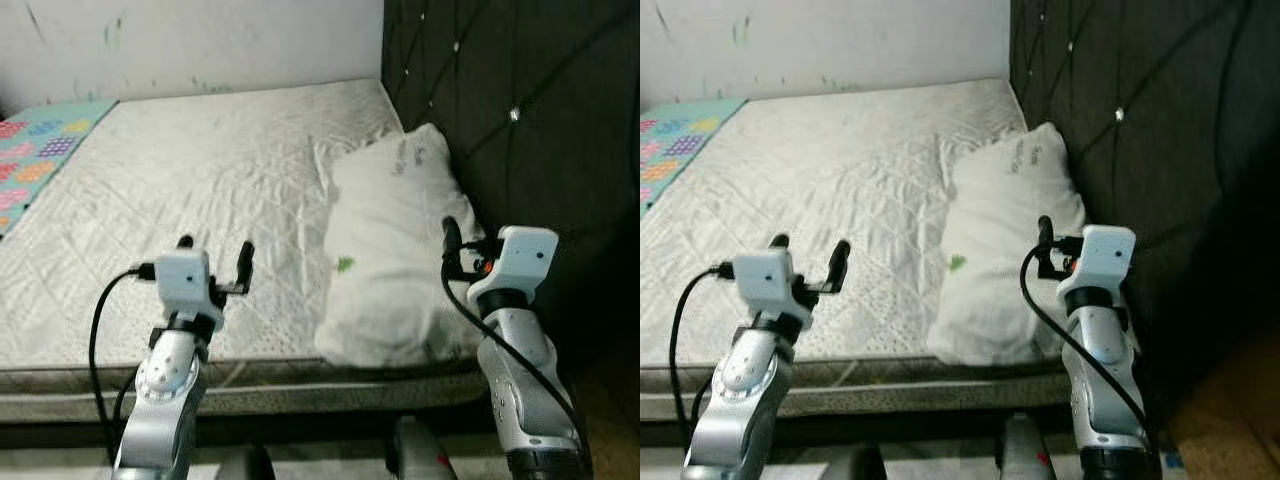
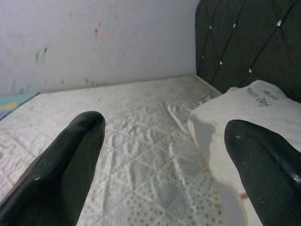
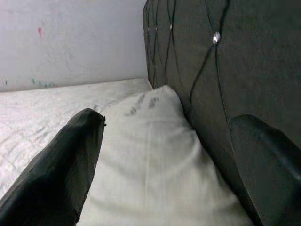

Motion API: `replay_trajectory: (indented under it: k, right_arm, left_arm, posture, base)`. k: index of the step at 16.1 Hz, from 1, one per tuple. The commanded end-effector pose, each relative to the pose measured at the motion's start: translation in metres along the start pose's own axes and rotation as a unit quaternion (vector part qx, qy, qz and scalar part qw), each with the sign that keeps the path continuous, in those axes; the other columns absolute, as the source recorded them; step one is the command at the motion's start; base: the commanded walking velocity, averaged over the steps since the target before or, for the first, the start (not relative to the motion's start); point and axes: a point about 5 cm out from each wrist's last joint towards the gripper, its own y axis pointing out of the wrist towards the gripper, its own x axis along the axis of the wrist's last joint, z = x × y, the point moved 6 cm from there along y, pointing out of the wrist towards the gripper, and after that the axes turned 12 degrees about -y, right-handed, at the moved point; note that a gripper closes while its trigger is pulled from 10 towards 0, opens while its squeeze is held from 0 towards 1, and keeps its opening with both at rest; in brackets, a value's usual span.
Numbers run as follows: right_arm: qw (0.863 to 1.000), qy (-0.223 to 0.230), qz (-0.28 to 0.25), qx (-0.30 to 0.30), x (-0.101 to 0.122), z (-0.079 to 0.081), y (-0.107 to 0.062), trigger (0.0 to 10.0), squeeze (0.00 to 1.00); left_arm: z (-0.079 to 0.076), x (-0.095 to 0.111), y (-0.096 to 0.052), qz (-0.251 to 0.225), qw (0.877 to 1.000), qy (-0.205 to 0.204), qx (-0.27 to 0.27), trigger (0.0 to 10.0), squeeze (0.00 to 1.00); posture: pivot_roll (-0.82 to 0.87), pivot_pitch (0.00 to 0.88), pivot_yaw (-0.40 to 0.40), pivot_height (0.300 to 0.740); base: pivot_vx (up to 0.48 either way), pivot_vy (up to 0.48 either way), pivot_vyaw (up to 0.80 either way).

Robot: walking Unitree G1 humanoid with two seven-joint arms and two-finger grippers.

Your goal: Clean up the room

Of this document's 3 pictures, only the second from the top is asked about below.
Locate black tufted headboard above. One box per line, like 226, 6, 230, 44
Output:
195, 0, 301, 104

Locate grey quilted mattress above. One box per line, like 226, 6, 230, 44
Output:
0, 75, 245, 226

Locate teal blanket with colourful patches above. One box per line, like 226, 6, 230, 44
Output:
0, 91, 40, 121

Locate white pillow with tree print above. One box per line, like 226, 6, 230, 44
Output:
187, 79, 301, 226

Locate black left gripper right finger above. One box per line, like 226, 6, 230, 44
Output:
224, 119, 301, 226

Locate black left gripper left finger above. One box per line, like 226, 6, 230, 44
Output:
0, 111, 106, 226

